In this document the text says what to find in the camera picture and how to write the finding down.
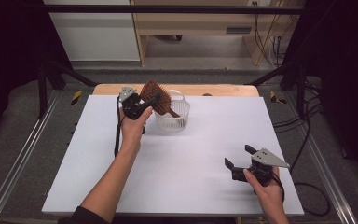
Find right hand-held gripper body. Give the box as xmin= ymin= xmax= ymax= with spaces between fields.
xmin=230 ymin=147 xmax=291 ymax=188

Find yellow black tape marker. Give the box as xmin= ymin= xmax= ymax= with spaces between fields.
xmin=70 ymin=89 xmax=84 ymax=107
xmin=268 ymin=90 xmax=289 ymax=105

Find person's black sleeve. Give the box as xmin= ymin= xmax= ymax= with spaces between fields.
xmin=57 ymin=205 xmax=110 ymax=224

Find metal floor rail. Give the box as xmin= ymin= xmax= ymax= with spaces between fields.
xmin=283 ymin=91 xmax=358 ymax=224
xmin=0 ymin=89 xmax=62 ymax=224

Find black frame stand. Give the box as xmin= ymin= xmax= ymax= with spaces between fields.
xmin=247 ymin=60 xmax=308 ymax=117
xmin=36 ymin=58 xmax=98 ymax=119

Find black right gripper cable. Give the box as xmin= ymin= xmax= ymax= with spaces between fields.
xmin=269 ymin=171 xmax=286 ymax=203

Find dark curtain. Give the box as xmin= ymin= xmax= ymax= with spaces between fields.
xmin=0 ymin=0 xmax=73 ymax=148
xmin=282 ymin=0 xmax=358 ymax=183

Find black floor cable loop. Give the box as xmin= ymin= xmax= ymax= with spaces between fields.
xmin=293 ymin=181 xmax=332 ymax=217

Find light wooden desk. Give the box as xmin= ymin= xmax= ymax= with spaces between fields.
xmin=130 ymin=0 xmax=306 ymax=67

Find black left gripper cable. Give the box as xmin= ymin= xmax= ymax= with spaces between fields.
xmin=114 ymin=95 xmax=123 ymax=159

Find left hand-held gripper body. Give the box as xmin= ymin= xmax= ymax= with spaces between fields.
xmin=117 ymin=86 xmax=150 ymax=121

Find wooden paddle hairbrush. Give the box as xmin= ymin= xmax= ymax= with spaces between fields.
xmin=139 ymin=79 xmax=182 ymax=119

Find white table mat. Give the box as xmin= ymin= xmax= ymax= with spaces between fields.
xmin=41 ymin=94 xmax=305 ymax=217

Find person's left hand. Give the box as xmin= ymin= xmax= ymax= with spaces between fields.
xmin=118 ymin=105 xmax=154 ymax=152

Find wooden table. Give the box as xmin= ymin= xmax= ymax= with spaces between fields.
xmin=92 ymin=83 xmax=260 ymax=97

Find white cabinet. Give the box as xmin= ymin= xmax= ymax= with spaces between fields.
xmin=42 ymin=0 xmax=142 ymax=63

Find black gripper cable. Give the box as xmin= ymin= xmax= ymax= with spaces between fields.
xmin=269 ymin=171 xmax=286 ymax=203
xmin=114 ymin=95 xmax=123 ymax=159

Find black floor cable bundle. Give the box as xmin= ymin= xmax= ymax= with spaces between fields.
xmin=272 ymin=77 xmax=324 ymax=174

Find hanging wall cables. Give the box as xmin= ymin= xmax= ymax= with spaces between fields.
xmin=252 ymin=0 xmax=285 ymax=68

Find white plastic basket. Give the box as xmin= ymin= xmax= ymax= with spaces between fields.
xmin=153 ymin=89 xmax=191 ymax=133

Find black horizontal frame bar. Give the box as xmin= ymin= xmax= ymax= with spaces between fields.
xmin=42 ymin=4 xmax=312 ymax=15

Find person's right hand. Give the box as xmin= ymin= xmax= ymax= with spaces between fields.
xmin=242 ymin=168 xmax=286 ymax=213

